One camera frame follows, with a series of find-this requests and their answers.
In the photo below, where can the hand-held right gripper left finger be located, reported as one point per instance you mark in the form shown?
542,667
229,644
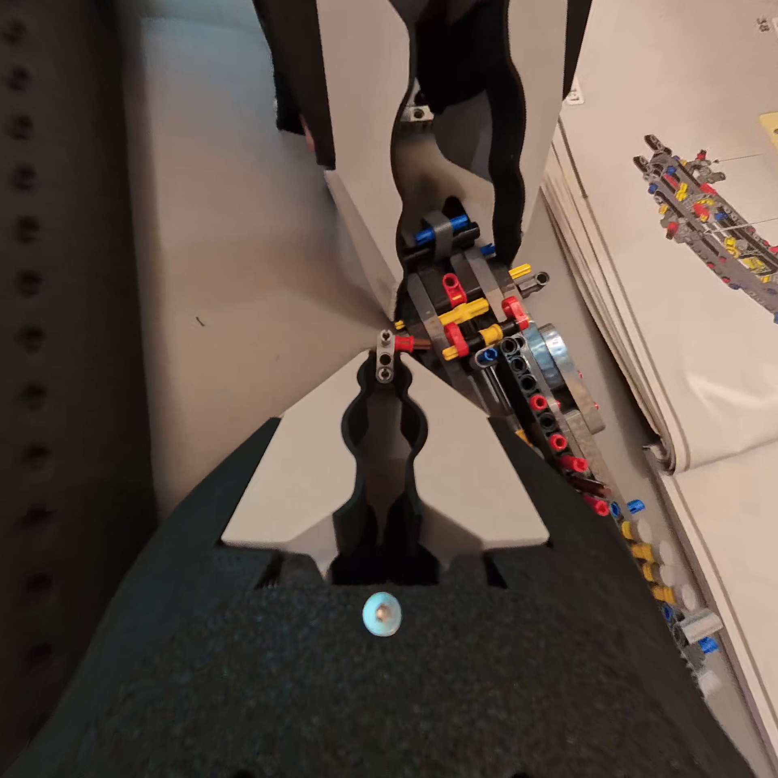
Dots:
292,486

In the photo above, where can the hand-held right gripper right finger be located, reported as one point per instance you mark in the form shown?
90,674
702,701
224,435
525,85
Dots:
480,486

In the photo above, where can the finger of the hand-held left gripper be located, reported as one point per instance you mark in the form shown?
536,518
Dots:
358,121
547,91

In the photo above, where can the grey lego chassis assembly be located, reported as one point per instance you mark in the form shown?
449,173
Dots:
523,364

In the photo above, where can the grey lego connector red pin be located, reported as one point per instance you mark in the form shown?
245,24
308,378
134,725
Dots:
385,358

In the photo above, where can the person's left hand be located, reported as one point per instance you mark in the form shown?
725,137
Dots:
307,137

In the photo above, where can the open instruction booklet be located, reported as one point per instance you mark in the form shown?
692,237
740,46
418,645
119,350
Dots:
699,364

